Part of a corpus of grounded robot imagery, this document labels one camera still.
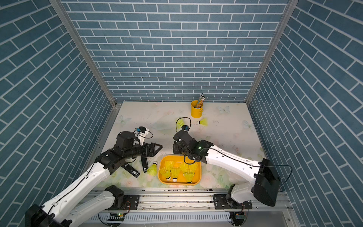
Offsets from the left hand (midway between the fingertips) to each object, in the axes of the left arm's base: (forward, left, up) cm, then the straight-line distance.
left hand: (159, 146), depth 75 cm
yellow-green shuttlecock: (-8, -3, -15) cm, 17 cm away
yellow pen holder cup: (+36, -22, -12) cm, 44 cm away
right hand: (+1, -8, -1) cm, 8 cm away
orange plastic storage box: (0, -8, -18) cm, 19 cm away
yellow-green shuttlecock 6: (-7, +6, -18) cm, 20 cm away
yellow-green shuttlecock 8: (+29, -28, -15) cm, 43 cm away
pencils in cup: (+39, -25, -2) cm, 46 cm away
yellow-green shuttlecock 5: (-10, -16, -17) cm, 26 cm away
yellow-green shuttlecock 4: (-7, -17, -15) cm, 24 cm away
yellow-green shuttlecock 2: (-7, -8, -18) cm, 21 cm away
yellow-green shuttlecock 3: (-6, -14, -14) cm, 21 cm away
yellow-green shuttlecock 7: (+25, -10, -13) cm, 30 cm away
